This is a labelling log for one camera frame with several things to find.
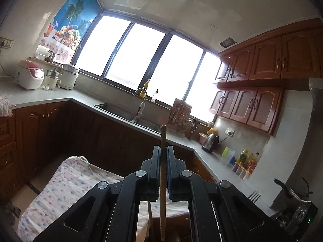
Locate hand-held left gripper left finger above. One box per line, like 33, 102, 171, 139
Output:
33, 146, 162, 242

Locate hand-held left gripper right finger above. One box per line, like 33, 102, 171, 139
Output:
166, 146, 296, 242

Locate row of spice jars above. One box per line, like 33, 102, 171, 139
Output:
232, 162, 252, 181

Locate green white cutting board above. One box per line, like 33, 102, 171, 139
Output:
222, 147, 236, 166

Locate white floral tablecloth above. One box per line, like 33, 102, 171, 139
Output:
16, 155, 189, 242

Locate group of oil bottles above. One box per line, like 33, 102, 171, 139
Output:
236, 149, 260, 172

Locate steel electric kettle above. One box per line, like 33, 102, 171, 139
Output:
201, 132, 220, 154

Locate dark utensil stand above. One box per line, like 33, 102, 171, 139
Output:
186, 117, 199, 140

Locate steel kitchen sink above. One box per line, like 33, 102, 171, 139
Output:
92, 102, 162, 134

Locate knife rack with knives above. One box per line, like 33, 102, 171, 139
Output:
168, 97, 192, 137

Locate chrome kitchen faucet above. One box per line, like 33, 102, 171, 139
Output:
133, 88, 148, 118

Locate dark rag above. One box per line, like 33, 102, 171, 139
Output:
4, 201, 22, 223

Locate wooden base cabinets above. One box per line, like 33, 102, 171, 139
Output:
0, 100, 217, 202

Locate yellow soap bottle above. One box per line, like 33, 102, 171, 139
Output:
139, 79, 151, 98

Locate grey kitchen countertop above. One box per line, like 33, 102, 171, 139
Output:
0, 79, 286, 210

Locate wooden upper cabinets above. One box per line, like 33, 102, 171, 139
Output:
208, 18, 323, 136

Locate white steamer pot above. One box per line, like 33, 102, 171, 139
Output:
60, 63, 80, 90

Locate white blender jug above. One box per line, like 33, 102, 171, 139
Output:
43, 69, 62, 90

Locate kitchen window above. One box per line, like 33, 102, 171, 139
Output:
73, 12, 223, 129

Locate lace cloth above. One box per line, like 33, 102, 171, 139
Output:
0, 95, 15, 118

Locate range hood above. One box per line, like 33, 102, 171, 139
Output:
309, 77, 323, 122

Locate white pink rice cooker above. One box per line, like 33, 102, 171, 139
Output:
16, 60, 45, 90

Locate ceiling vent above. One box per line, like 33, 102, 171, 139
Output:
219, 37, 237, 48

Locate white countertop box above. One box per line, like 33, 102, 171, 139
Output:
34, 45, 50, 61

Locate tropical fruit printed blind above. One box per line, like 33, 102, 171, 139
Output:
42, 0, 103, 64

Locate wall power outlet strip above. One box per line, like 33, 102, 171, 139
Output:
0, 37, 14, 49

